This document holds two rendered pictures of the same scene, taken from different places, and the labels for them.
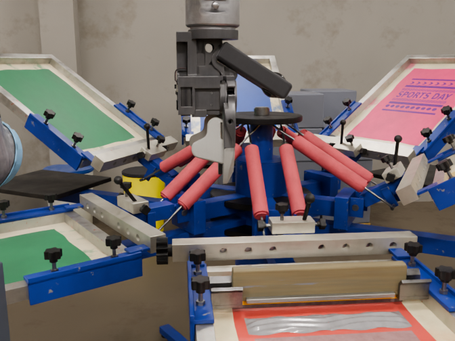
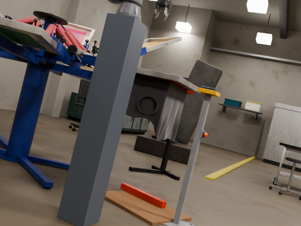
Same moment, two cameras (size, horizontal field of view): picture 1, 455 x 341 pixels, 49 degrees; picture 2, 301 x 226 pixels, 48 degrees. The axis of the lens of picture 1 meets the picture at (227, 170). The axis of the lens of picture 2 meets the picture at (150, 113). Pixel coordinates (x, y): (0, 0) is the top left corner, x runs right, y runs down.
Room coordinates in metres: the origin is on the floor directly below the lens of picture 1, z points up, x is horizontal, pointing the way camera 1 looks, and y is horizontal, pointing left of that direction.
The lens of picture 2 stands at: (-0.50, 2.06, 0.73)
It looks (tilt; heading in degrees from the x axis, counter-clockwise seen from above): 1 degrees down; 299
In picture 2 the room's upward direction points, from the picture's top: 14 degrees clockwise
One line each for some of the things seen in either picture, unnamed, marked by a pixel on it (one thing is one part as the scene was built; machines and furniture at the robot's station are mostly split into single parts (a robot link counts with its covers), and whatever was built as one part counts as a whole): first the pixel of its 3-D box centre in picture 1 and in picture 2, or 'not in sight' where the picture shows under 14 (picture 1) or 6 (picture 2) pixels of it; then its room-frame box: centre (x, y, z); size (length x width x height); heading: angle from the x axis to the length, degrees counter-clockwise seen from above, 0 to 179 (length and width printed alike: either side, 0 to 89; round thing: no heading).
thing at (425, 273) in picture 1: (425, 288); not in sight; (1.15, -0.49, 0.98); 0.30 x 0.05 x 0.07; 6
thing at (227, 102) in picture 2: not in sight; (232, 103); (2.79, -9.62, 1.63); 0.55 x 0.41 x 0.22; 7
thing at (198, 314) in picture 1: (199, 298); (101, 62); (1.10, 0.07, 0.98); 0.30 x 0.05 x 0.07; 6
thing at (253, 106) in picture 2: not in sight; (253, 106); (2.10, -9.70, 1.66); 0.52 x 0.43 x 0.29; 7
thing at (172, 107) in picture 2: not in sight; (171, 113); (0.59, -0.26, 0.74); 0.45 x 0.03 x 0.43; 96
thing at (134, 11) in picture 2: not in sight; (130, 11); (0.68, 0.45, 1.25); 0.15 x 0.15 x 0.10
